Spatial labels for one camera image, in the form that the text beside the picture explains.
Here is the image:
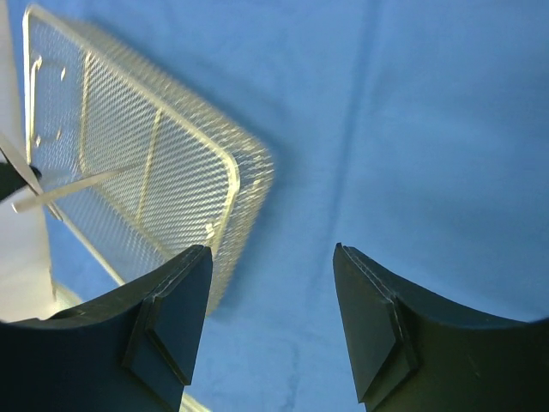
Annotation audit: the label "steel mesh instrument tray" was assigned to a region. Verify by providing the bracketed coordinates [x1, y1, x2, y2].
[22, 4, 274, 312]

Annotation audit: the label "blue surgical cloth wrap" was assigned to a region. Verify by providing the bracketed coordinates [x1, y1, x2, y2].
[6, 1, 548, 411]

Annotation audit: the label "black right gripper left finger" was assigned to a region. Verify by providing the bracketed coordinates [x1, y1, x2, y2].
[1, 245, 213, 411]

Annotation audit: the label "steel surgical forceps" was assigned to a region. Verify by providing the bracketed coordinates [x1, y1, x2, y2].
[11, 164, 137, 213]

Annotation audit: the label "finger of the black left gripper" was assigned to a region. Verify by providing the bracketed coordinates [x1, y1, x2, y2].
[0, 132, 46, 203]

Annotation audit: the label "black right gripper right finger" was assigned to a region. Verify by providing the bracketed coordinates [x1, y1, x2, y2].
[333, 245, 548, 411]

